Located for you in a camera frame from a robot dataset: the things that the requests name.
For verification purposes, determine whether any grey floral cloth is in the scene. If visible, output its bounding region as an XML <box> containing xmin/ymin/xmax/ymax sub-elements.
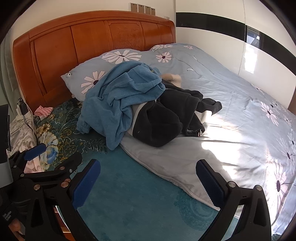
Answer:
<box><xmin>9</xmin><ymin>111</ymin><xmax>50</xmax><ymax>173</ymax></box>

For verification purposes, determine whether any black charger cable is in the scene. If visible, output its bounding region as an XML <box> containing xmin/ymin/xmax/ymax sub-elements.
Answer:
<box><xmin>22</xmin><ymin>109</ymin><xmax>38</xmax><ymax>142</ymax></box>

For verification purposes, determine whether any person's left hand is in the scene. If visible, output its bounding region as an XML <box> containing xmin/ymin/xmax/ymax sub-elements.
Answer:
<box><xmin>9</xmin><ymin>219</ymin><xmax>26</xmax><ymax>241</ymax></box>

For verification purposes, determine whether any cream fluffy garment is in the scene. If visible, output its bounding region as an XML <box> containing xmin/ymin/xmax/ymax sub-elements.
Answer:
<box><xmin>161</xmin><ymin>73</ymin><xmax>182</xmax><ymax>87</ymax></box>

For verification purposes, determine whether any grey curtain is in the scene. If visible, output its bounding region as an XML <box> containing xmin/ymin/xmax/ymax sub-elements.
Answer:
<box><xmin>0</xmin><ymin>44</ymin><xmax>21</xmax><ymax>109</ymax></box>

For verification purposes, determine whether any wooden bed frame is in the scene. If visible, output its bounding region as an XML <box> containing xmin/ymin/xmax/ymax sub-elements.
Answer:
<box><xmin>54</xmin><ymin>205</ymin><xmax>70</xmax><ymax>241</ymax></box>

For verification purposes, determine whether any pink striped cloth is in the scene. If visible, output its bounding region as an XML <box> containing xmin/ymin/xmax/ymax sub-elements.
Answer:
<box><xmin>35</xmin><ymin>105</ymin><xmax>53</xmax><ymax>120</ymax></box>

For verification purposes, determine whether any black garment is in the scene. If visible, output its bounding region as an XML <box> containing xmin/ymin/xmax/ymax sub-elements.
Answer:
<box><xmin>126</xmin><ymin>79</ymin><xmax>223</xmax><ymax>147</ymax></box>

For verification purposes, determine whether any beige wall panel strip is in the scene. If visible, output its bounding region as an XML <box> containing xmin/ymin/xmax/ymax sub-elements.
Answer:
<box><xmin>129</xmin><ymin>2</ymin><xmax>156</xmax><ymax>15</ymax></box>

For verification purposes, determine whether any white wardrobe with black band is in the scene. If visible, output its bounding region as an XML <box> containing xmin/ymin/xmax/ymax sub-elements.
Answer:
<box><xmin>175</xmin><ymin>0</ymin><xmax>296</xmax><ymax>109</ymax></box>

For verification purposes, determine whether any black charger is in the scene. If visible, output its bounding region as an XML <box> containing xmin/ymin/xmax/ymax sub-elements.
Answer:
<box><xmin>18</xmin><ymin>98</ymin><xmax>28</xmax><ymax>115</ymax></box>

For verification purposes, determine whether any teal floral blanket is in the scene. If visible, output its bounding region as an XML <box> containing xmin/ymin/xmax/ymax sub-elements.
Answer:
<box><xmin>35</xmin><ymin>100</ymin><xmax>238</xmax><ymax>241</ymax></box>

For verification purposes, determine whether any light blue floral quilt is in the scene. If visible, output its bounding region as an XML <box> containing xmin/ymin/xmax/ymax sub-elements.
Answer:
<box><xmin>120</xmin><ymin>43</ymin><xmax>296</xmax><ymax>235</ymax></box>

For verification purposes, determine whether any light blue floral pillow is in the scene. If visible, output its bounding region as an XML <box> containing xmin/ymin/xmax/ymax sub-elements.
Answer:
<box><xmin>61</xmin><ymin>49</ymin><xmax>162</xmax><ymax>101</ymax></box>

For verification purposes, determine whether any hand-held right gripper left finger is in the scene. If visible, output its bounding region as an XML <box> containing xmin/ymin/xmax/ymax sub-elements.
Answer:
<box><xmin>24</xmin><ymin>159</ymin><xmax>101</xmax><ymax>241</ymax></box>

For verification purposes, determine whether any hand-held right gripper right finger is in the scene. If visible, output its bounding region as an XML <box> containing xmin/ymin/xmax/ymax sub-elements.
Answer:
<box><xmin>196</xmin><ymin>159</ymin><xmax>271</xmax><ymax>241</ymax></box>

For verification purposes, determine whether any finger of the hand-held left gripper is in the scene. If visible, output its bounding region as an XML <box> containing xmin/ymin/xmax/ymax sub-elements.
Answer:
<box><xmin>9</xmin><ymin>143</ymin><xmax>47</xmax><ymax>176</ymax></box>
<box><xmin>23</xmin><ymin>152</ymin><xmax>83</xmax><ymax>183</ymax></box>

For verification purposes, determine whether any wooden headboard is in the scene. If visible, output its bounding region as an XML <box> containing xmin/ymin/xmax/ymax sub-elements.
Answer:
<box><xmin>13</xmin><ymin>10</ymin><xmax>176</xmax><ymax>110</ymax></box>

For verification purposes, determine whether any blue terry garment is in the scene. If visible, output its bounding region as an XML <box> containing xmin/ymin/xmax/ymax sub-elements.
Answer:
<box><xmin>77</xmin><ymin>62</ymin><xmax>166</xmax><ymax>151</ymax></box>

